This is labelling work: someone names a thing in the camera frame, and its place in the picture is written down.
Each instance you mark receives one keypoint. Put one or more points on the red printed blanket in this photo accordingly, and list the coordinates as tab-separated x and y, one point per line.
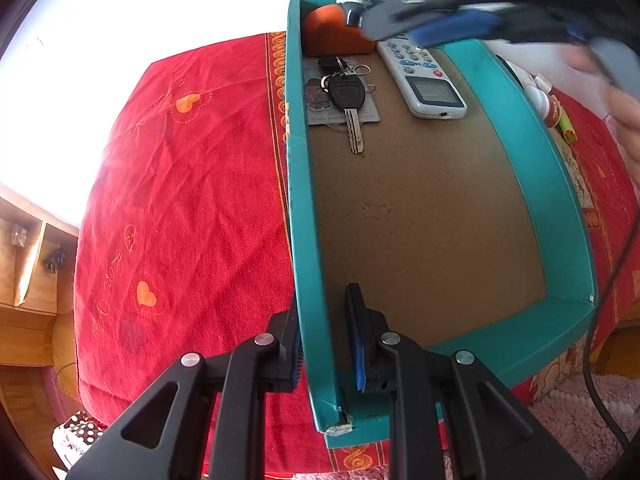
175	185

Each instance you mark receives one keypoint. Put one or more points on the person's right hand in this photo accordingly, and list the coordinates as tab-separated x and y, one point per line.
625	115

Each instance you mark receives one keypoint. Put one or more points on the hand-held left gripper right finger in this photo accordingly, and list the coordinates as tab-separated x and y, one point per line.
356	335

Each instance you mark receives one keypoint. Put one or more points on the teal cardboard box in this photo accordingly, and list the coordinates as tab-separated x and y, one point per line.
425	210

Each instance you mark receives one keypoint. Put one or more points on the wooden nightstand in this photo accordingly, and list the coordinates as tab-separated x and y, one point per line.
25	320

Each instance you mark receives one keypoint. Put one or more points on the small dark trinket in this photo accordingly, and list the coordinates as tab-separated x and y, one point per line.
55	261

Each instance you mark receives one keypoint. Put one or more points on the green orange utility knife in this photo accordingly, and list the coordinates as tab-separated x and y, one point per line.
566	125

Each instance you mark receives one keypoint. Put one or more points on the orange toy with grey figurine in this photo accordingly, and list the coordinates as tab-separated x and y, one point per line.
325	30

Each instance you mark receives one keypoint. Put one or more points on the white lidded pill bottle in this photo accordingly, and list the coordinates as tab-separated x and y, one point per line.
539	100

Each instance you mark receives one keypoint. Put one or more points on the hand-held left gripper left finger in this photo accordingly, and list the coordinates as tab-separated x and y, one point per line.
295	355

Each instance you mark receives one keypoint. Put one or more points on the printed plastic card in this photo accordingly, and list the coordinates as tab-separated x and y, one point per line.
317	107

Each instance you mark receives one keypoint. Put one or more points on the polka dot cloth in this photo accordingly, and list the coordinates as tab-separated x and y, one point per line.
75	437

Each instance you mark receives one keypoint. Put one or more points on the clear glass trinket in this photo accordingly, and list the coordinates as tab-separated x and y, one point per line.
19	237

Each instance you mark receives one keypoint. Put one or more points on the pink fluffy rug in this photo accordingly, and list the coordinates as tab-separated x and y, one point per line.
565	420

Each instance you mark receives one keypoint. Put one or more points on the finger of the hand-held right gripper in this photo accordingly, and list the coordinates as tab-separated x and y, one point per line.
550	25
450	27

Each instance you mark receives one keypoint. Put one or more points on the white remote control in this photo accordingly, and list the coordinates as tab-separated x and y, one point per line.
430	90

